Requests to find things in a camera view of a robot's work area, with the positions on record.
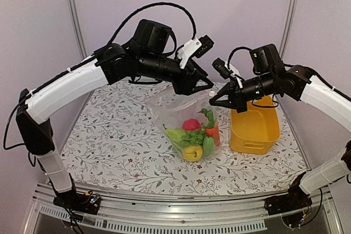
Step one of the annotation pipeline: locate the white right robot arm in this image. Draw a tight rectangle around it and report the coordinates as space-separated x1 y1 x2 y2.
210 59 350 210

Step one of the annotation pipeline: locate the floral tablecloth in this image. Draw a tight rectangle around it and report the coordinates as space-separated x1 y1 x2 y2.
61 81 307 195

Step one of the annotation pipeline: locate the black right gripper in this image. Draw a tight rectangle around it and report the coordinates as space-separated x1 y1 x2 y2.
209 71 276 113

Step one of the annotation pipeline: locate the orange carrot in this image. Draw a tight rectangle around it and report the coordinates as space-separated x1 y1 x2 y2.
200 108 220 147

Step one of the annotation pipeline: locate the left aluminium post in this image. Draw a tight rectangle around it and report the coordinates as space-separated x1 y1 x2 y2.
67 0 88 59

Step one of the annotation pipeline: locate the aluminium front rail frame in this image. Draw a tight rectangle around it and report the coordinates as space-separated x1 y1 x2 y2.
24 183 344 233

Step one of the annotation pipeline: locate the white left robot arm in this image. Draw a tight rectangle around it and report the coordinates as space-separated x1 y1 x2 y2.
11 39 236 209

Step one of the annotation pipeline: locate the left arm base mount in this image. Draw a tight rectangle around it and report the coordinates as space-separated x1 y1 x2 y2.
53 189 101 215

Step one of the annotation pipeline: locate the green grape bunch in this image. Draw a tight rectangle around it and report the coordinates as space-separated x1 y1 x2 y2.
186 129 206 145

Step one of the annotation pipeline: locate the yellow lemon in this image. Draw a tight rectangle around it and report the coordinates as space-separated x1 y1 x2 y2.
182 145 203 162

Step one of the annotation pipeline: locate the right aluminium post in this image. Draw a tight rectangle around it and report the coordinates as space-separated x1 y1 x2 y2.
279 0 298 58

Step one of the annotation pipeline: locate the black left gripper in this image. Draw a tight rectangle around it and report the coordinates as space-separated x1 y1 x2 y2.
138 50 216 95

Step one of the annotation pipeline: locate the clear zip top bag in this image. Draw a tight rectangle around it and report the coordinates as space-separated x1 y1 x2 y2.
146 88 221 162

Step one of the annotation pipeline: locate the yellow plastic basket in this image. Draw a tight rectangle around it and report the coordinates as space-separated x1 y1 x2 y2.
230 96 280 155

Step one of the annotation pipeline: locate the red tomato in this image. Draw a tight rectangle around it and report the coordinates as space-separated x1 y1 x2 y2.
182 118 202 131

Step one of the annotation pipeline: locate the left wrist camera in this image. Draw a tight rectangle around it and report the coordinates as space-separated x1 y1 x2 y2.
175 35 214 70

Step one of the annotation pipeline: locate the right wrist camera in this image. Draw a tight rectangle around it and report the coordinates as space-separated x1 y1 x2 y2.
212 58 244 88

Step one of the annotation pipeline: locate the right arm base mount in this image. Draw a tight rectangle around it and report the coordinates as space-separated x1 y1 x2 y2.
264 172 312 228

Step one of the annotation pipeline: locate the aluminium post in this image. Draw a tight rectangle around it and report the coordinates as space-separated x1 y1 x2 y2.
279 0 298 58
67 0 88 59

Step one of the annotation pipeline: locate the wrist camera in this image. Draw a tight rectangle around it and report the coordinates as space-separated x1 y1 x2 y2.
175 35 214 70
212 58 244 88

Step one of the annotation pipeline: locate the green guava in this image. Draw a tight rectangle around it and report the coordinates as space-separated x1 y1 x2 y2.
166 128 188 149

